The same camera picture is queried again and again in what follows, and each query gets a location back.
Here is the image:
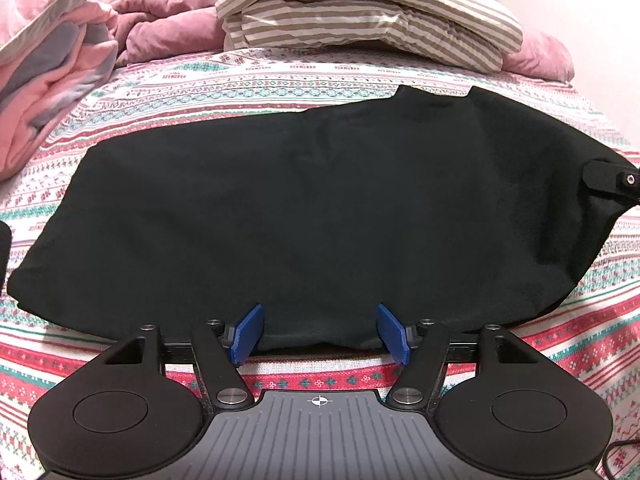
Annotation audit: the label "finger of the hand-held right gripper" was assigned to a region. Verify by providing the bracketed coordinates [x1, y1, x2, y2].
[582, 157, 640, 209]

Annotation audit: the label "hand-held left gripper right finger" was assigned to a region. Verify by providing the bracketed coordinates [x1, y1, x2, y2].
[375, 302, 542, 414]

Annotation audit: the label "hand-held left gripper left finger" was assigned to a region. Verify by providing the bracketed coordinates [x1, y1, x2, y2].
[100, 303, 266, 412]

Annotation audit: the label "black pants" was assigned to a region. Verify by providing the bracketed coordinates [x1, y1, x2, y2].
[7, 85, 639, 352]

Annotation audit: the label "patterned bed sheet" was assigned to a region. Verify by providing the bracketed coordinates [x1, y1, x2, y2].
[0, 45, 640, 480]

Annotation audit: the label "striped folded duvet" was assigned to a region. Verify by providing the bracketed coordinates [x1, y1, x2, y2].
[214, 0, 525, 74]

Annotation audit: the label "pink and grey blanket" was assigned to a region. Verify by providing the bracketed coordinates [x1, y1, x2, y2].
[0, 0, 121, 184]

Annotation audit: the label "mauve duvet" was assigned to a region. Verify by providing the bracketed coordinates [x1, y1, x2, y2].
[100, 0, 575, 84]

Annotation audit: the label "black cable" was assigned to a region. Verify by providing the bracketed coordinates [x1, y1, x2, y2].
[602, 439, 640, 480]

